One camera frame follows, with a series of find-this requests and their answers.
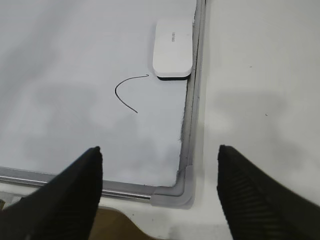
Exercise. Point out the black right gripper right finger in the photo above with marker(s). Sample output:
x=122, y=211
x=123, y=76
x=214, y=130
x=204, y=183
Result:
x=257, y=207

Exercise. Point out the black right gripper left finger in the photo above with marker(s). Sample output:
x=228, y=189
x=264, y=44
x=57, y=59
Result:
x=63, y=209

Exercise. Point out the white whiteboard eraser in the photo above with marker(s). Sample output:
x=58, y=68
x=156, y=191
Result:
x=173, y=49

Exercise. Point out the white board with grey frame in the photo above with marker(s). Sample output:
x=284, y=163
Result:
x=76, y=74

